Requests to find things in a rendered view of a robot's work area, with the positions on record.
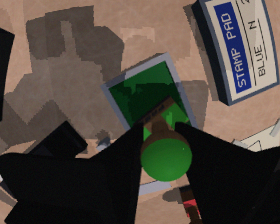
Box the blue stamp pad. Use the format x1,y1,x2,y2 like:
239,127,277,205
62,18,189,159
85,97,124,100
191,0,280,105

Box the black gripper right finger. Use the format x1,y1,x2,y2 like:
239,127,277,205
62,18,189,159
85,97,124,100
175,123,280,224

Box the red rubber stamp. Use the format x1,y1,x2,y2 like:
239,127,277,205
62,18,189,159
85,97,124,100
179,185,203,224

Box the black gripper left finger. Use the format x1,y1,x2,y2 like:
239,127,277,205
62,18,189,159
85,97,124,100
0,123,143,224

